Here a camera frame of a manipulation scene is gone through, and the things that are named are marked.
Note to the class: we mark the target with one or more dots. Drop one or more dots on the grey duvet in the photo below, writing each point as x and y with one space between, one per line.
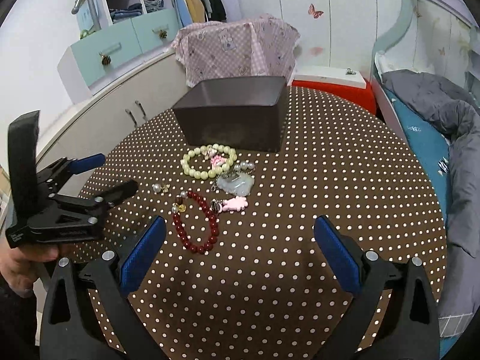
453 113

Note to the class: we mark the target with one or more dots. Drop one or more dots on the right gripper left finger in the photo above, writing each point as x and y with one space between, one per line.
138 253

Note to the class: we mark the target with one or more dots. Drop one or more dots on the cream curved cabinet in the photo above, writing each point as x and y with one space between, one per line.
99 124

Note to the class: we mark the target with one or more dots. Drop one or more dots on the brown polka dot tablecloth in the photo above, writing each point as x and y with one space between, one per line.
265 291

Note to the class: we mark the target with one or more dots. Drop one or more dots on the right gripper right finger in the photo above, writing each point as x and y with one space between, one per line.
341 253

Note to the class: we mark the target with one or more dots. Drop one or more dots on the pearl gold earring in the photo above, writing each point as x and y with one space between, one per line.
160 188

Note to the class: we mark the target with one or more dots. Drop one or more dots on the red storage ottoman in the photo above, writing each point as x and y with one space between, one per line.
343 82

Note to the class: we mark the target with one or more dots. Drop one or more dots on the person's left hand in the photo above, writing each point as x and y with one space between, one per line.
18 264

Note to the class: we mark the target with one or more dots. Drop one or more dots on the teal drawer unit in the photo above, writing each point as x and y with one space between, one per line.
94 62

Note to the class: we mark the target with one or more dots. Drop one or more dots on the white wardrobe with butterflies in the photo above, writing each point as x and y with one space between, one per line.
333 33

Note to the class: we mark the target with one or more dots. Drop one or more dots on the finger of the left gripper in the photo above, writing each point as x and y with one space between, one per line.
113 196
83 165

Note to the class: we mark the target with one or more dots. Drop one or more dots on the white jade pendant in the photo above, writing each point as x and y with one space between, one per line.
238 184

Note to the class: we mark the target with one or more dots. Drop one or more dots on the grey metal tin box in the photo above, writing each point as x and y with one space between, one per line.
246 113

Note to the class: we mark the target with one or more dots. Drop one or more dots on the pink bear keychain charm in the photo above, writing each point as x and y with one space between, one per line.
229 205

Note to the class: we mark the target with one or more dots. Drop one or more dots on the teal bunk bed frame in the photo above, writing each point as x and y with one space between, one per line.
435 36

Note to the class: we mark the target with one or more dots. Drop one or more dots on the pink checked bear cloth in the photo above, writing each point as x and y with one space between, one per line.
259 47

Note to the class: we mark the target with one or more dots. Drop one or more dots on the teal bed sheet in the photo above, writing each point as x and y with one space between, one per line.
429 146

